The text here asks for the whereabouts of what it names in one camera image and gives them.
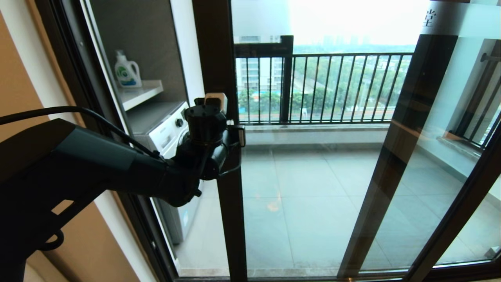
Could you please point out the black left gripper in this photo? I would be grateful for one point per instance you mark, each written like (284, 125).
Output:
(217, 160)

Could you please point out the dark brown sliding glass door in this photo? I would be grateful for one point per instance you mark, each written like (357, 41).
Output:
(215, 58)

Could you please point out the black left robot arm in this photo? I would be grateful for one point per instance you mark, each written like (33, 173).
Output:
(78, 164)

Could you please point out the white front-load washing machine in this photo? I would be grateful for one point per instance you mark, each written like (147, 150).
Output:
(168, 125)

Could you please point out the white cabinet shelf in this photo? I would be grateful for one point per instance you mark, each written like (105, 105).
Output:
(141, 93)

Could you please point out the white detergent bottle green label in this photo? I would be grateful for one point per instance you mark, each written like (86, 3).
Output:
(127, 73)

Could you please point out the brown cabinet niche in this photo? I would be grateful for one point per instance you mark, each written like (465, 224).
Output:
(148, 39)

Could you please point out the black balcony railing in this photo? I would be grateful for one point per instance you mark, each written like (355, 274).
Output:
(475, 102)
(352, 55)

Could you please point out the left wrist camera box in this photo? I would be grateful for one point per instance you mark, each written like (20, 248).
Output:
(213, 101)

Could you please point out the black balcony window frame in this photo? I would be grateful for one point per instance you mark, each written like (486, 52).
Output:
(287, 78)

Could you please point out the grey metal wall rod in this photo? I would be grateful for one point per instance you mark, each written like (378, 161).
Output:
(489, 58)

